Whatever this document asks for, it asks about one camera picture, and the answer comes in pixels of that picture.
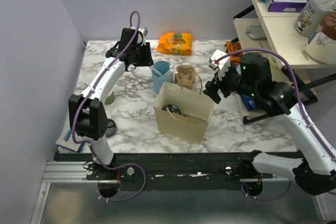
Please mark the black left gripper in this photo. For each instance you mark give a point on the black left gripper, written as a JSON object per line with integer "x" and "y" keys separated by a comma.
{"x": 148, "y": 60}

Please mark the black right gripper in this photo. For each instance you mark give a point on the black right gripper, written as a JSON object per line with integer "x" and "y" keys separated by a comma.
{"x": 211, "y": 87}

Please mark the beige paper bag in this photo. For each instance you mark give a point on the beige paper bag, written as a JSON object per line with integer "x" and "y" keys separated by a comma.
{"x": 183, "y": 113}

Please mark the black plastic cup lid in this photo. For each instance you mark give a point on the black plastic cup lid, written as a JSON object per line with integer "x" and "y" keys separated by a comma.
{"x": 172, "y": 109}

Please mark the green paper cup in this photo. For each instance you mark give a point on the green paper cup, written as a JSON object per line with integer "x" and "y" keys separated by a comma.
{"x": 110, "y": 98}

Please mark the single brown pulp cup carrier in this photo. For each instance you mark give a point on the single brown pulp cup carrier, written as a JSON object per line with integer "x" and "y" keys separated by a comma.
{"x": 188, "y": 117}

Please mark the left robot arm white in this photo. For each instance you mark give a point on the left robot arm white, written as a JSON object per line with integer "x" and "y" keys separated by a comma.
{"x": 87, "y": 115}

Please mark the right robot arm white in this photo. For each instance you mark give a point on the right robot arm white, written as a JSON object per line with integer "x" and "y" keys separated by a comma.
{"x": 315, "y": 171}

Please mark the razor blister pack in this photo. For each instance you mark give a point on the razor blister pack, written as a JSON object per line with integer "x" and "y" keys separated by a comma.
{"x": 65, "y": 141}

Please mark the blue straw holder cup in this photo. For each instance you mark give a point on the blue straw holder cup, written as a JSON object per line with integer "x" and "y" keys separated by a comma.
{"x": 161, "y": 73}

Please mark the brown pulp cup carrier stack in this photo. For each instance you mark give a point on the brown pulp cup carrier stack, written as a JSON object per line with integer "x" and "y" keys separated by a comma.
{"x": 185, "y": 76}

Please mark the orange snack bag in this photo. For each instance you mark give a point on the orange snack bag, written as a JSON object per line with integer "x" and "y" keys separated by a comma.
{"x": 176, "y": 44}

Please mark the blue snack bag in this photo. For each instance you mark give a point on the blue snack bag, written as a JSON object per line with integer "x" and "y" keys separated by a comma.
{"x": 248, "y": 102}

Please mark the orange brown snack packet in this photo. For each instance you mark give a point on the orange brown snack packet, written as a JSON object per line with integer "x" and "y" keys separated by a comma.
{"x": 232, "y": 47}

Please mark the grey computer mouse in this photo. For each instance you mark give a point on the grey computer mouse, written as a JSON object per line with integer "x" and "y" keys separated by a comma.
{"x": 255, "y": 32}

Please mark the purple tissue box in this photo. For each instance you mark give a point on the purple tissue box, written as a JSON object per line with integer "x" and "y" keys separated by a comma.
{"x": 283, "y": 6}

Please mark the cartoon paper roll brown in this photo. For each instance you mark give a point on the cartoon paper roll brown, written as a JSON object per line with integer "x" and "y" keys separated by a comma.
{"x": 321, "y": 44}

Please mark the cartoon paper roll grey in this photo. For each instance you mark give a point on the cartoon paper roll grey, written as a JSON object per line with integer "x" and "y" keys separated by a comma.
{"x": 312, "y": 15}

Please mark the beige shelf rack black frame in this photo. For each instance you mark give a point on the beige shelf rack black frame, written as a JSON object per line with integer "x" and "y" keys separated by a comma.
{"x": 282, "y": 38}

